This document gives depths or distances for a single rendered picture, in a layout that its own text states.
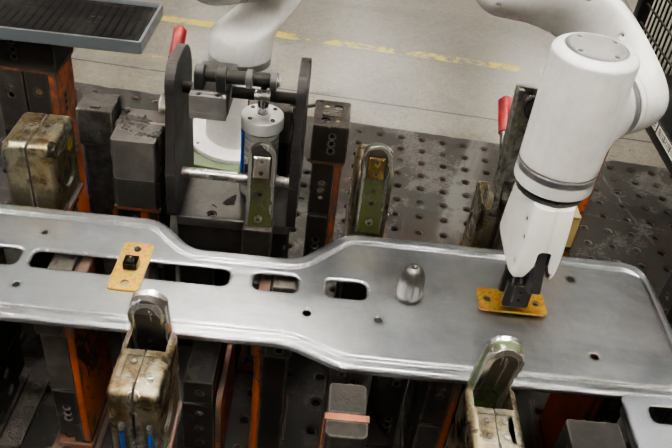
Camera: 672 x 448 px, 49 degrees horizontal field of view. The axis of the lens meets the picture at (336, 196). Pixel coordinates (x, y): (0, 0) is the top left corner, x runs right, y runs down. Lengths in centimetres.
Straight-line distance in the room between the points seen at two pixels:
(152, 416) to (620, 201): 125
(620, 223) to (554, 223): 89
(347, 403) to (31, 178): 51
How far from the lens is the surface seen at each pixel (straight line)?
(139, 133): 103
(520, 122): 96
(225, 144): 148
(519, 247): 83
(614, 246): 163
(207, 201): 108
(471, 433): 75
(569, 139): 75
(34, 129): 105
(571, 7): 83
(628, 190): 181
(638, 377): 93
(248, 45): 136
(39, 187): 105
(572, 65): 72
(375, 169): 97
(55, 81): 117
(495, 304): 93
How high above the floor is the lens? 163
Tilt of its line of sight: 37 degrees down
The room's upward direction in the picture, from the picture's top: 7 degrees clockwise
